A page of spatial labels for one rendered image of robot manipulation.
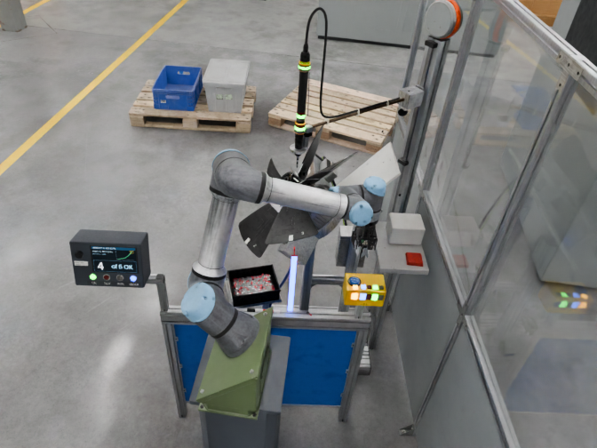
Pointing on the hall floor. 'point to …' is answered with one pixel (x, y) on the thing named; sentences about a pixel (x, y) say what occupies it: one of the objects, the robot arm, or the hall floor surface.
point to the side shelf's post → (381, 312)
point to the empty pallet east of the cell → (336, 100)
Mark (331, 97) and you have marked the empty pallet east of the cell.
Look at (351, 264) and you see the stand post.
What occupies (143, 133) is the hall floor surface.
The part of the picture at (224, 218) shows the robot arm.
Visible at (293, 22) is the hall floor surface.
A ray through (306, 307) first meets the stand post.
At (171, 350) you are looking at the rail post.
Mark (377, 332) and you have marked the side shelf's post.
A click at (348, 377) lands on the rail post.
